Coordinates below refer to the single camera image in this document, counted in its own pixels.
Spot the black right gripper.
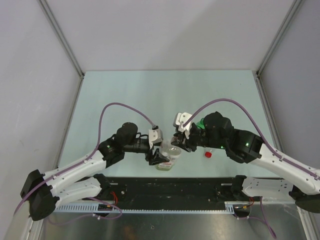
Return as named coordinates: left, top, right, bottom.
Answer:
left=171, top=124, right=227, bottom=153

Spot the fruit tea bottle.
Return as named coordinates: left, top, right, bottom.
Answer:
left=155, top=140, right=182, bottom=171

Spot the green plastic bottle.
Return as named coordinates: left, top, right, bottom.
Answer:
left=196, top=119, right=205, bottom=129

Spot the clear bottle red label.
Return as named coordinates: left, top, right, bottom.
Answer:
left=203, top=148, right=215, bottom=159

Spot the red bottle cap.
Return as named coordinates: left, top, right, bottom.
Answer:
left=204, top=151, right=212, bottom=158

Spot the white bottle cap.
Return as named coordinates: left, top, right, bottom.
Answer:
left=170, top=136, right=178, bottom=146

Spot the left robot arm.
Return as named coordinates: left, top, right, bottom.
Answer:
left=20, top=122, right=166, bottom=221

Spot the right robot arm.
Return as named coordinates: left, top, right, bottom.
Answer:
left=171, top=112, right=320, bottom=214

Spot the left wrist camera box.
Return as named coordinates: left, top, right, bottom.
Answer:
left=148, top=125, right=164, bottom=149

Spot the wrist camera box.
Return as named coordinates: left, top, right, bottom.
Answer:
left=173, top=112, right=192, bottom=139
left=148, top=125, right=164, bottom=149

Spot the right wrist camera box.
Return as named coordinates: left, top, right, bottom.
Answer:
left=173, top=112, right=192, bottom=139

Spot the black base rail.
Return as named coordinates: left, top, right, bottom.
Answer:
left=82, top=176, right=273, bottom=211

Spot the white slotted cable duct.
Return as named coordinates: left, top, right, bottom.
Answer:
left=54, top=201, right=251, bottom=214

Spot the right aluminium frame post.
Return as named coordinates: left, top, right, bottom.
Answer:
left=255, top=0, right=305, bottom=76

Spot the aluminium frame post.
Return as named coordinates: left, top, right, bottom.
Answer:
left=36, top=0, right=85, bottom=77
left=255, top=0, right=305, bottom=76

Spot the left aluminium frame post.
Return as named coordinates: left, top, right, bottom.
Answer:
left=36, top=0, right=85, bottom=77

